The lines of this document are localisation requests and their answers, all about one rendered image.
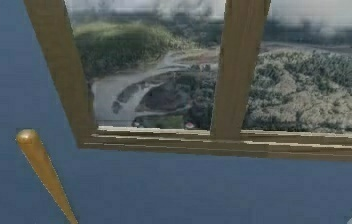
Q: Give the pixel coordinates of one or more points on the golden tapered pole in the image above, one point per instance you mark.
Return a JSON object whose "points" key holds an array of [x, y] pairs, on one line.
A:
{"points": [[40, 163]]}

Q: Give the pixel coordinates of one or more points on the wooden framed window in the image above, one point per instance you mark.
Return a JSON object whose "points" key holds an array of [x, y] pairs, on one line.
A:
{"points": [[239, 76]]}

